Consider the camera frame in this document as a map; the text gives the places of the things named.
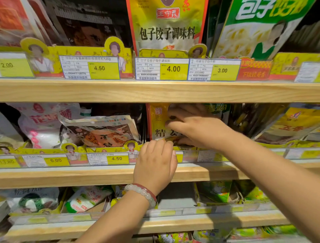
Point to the person's left hand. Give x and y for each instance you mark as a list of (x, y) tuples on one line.
[(155, 170)]

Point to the person's right hand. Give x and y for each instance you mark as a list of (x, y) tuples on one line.
[(205, 130)]

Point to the person's right middle finger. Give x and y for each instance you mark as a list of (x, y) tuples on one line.
[(178, 117)]

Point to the person's left middle finger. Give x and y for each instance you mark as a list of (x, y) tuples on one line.
[(160, 147)]

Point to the person's left thumb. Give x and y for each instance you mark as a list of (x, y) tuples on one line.
[(174, 160)]

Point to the person's left little finger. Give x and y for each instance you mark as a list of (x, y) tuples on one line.
[(144, 151)]

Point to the person's right thumb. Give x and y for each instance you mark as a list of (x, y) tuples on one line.
[(188, 142)]

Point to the person's left forearm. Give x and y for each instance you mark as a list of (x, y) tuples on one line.
[(117, 220)]

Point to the person's right forearm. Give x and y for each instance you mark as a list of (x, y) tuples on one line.
[(265, 172)]

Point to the clear packet with orange print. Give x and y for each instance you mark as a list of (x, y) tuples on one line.
[(105, 132)]

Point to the small yellow packet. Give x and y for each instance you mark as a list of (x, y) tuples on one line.
[(118, 192)]

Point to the yellow white price tag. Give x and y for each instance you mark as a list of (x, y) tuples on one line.
[(213, 70), (13, 66), (161, 68), (90, 67), (308, 72)]

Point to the row of price labels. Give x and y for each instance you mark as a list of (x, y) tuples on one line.
[(167, 212), (57, 160)]

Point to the wooden shelf board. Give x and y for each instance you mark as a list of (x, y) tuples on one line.
[(75, 176), (100, 90), (175, 221)]

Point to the yellow cardboard shelf fence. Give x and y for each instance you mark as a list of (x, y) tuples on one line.
[(285, 66), (80, 149), (295, 144), (162, 53), (53, 53)]

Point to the dark clear spice packet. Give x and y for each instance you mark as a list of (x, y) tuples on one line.
[(252, 117)]

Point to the white green red packet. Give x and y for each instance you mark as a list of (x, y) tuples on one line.
[(86, 197)]

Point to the yellow green chicken-print packet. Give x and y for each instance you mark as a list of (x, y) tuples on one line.
[(211, 235), (172, 237), (281, 229), (246, 232)]

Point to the red orange promotion tag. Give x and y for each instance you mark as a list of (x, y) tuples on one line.
[(253, 70)]

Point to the large yellow red-edged seasoning packet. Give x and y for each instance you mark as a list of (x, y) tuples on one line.
[(166, 27)]

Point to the yellow brown spice packet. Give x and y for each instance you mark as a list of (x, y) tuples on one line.
[(292, 127)]

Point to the white pink sugar packet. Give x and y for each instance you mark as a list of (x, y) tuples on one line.
[(40, 125)]

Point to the green white seasoning packet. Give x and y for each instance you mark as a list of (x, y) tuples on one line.
[(252, 32)]

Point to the white green printed packet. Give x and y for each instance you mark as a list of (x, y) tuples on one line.
[(30, 200)]

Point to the dark brown food packet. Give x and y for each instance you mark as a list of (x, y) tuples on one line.
[(90, 25)]

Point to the red orange snack packet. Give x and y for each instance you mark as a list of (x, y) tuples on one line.
[(17, 22)]

